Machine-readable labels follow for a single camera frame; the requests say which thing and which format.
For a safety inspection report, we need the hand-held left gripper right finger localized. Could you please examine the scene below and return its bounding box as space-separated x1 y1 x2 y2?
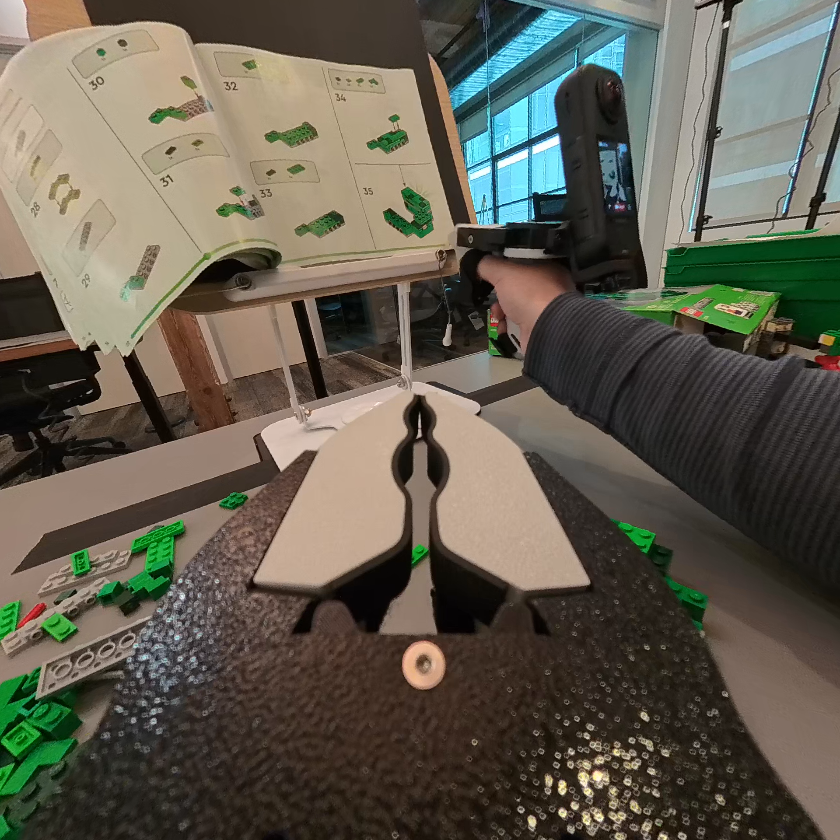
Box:
420 394 592 634

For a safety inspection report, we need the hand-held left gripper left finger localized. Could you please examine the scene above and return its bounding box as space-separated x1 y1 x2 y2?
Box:
252 394 421 634

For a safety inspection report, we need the green brick snake assembly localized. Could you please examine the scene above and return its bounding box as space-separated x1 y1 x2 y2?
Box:
612 518 710 632

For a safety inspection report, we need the person's right forearm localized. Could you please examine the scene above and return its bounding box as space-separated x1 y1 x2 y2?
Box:
521 289 840 573

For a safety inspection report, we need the grey desk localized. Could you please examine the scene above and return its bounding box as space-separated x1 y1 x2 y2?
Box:
0 348 840 840

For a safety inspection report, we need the person's right hand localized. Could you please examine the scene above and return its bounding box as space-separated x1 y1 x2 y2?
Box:
476 252 578 358

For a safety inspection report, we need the large office window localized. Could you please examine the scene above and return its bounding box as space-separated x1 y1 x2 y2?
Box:
453 20 657 227

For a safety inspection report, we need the white book stand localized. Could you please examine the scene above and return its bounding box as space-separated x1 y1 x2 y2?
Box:
85 0 483 470

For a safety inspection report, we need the green brick set box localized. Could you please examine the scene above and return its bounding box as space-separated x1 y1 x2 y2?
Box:
487 283 783 361

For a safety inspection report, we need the green storage bin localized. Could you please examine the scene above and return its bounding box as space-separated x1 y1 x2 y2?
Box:
663 222 840 316

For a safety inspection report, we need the black light stand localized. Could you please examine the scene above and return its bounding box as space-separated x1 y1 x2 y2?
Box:
804 0 840 231
692 0 742 244

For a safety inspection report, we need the white window blind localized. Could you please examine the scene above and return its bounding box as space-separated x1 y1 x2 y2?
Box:
689 0 840 232

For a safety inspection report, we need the dark brick figure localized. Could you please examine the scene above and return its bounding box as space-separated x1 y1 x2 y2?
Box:
761 317 796 358

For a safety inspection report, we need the grey studded long plate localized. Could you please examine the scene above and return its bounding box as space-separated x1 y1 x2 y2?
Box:
36 617 142 698

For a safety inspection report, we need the black office chair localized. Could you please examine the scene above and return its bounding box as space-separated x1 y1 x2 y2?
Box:
0 354 132 490

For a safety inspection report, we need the brick building instruction booklet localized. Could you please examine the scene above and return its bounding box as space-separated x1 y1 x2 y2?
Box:
0 21 455 357

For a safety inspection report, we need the pile of green bricks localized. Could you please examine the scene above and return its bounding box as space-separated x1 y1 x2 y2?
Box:
0 491 250 840

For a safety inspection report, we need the black monitor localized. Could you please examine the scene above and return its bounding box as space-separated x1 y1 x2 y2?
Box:
0 274 63 343

